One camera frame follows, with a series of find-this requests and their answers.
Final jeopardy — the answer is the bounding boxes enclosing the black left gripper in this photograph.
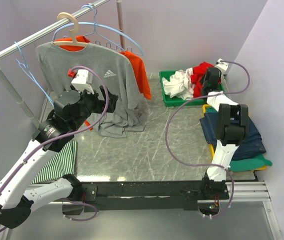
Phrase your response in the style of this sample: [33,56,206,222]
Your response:
[70,85,118,132]

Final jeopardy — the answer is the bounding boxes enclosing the red t shirt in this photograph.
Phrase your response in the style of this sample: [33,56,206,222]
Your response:
[190,62,214,98]

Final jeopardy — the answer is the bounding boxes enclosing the white t shirt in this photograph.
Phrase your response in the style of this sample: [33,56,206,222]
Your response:
[162,68,195,101]

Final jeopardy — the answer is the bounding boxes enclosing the light blue wire hanger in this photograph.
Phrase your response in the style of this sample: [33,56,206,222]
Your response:
[50,21,145,57]

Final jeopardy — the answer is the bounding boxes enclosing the light blue hanger of red shirt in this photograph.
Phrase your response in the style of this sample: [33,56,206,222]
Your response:
[14,42,53,106]

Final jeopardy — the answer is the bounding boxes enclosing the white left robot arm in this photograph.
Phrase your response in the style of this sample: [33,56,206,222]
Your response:
[0,87,119,229]

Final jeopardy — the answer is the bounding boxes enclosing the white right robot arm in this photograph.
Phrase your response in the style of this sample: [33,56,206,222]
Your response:
[200,67,249,200]

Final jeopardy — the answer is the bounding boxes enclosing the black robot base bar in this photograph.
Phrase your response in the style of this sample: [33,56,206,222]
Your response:
[67,178,233,211]

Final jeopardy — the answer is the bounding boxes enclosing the grey adidas t shirt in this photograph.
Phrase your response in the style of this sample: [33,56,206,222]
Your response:
[35,42,146,138]

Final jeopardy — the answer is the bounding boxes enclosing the orange t shirt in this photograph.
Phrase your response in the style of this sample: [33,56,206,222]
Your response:
[60,35,152,138]

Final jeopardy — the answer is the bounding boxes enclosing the wooden hanger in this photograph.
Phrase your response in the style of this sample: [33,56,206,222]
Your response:
[52,12,87,47]

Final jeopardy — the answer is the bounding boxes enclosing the yellow plastic bin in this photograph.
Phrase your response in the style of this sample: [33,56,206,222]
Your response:
[202,103,267,172]

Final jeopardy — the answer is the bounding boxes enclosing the green plastic bin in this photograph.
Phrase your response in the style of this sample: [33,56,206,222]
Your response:
[159,69,228,108]

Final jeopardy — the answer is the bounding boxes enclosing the green white striped cloth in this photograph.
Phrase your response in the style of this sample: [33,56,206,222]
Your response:
[31,141,78,185]

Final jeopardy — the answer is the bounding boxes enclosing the blue denim jeans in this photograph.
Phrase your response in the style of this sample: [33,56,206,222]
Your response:
[200,112,266,161]

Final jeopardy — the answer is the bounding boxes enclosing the silver clothes rack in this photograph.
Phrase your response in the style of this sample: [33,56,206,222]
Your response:
[0,0,126,126]

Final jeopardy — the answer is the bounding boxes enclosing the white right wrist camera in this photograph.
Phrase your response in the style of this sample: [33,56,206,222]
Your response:
[215,58,229,75]

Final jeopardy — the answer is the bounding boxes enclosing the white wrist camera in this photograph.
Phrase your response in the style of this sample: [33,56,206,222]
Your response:
[215,58,229,75]
[68,69,94,94]

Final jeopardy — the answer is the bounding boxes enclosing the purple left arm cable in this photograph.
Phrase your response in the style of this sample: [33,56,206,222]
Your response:
[0,65,110,235]

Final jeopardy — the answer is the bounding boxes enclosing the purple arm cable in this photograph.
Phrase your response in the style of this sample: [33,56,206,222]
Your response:
[0,65,110,235]
[165,59,251,219]

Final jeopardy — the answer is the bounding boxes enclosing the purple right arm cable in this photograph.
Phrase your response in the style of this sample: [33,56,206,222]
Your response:
[165,59,251,219]

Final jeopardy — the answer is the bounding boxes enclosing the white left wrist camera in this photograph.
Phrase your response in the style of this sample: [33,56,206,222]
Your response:
[68,69,94,94]

